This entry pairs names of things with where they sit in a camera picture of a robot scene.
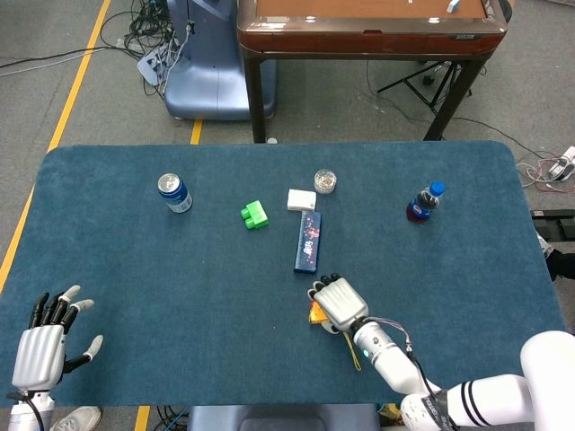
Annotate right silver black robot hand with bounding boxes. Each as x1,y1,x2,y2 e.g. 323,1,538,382
307,272,370,336

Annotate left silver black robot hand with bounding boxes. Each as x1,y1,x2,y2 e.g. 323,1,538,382
11,285,104,391

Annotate yellow tape measure with strap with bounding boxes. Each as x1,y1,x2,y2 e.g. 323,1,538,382
307,301,363,373

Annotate long dark blue box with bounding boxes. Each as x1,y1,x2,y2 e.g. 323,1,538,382
292,211,323,275

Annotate grey sneaker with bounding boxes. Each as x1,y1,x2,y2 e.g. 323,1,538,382
49,406,103,431

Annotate small white box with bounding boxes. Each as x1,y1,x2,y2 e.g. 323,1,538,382
286,188,318,214

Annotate yellow toy under table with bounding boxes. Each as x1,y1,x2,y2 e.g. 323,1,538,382
376,402,405,424

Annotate green toy brick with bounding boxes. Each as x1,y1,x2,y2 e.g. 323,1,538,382
240,200,270,230

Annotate clear round lidded container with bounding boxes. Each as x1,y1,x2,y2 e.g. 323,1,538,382
313,168,338,195

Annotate cola bottle with blue cap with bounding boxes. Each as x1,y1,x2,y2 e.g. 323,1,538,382
405,180,447,224

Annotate grey blue robot torso base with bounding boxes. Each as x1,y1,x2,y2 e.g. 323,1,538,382
186,403,382,431

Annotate blue felt table mat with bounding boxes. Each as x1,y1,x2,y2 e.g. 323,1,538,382
0,140,568,408

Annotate blue soda can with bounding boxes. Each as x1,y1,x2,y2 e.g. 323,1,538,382
156,172,194,215

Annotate black shoe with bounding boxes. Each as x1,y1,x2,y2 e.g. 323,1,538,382
538,233,575,282

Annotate black flat floor box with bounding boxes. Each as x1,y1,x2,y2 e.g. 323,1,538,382
529,209,575,239

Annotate black tripod stand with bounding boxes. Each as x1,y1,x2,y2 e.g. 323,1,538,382
376,60,473,113

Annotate brown mahjong table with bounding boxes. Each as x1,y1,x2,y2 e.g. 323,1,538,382
236,0,509,144

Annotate white power strip with plugs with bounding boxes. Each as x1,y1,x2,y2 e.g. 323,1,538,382
137,44,181,86

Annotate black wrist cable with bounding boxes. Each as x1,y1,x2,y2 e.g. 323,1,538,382
6,391,46,431

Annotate thin pink wrist wire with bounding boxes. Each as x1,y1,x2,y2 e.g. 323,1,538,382
367,316,414,356

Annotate white power strip red wires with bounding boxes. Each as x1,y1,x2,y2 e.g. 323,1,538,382
516,145,575,194

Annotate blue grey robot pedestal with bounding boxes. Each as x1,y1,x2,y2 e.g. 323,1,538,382
164,0,278,121

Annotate black floor cable bundle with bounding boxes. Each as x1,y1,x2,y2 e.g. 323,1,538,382
99,0,181,98

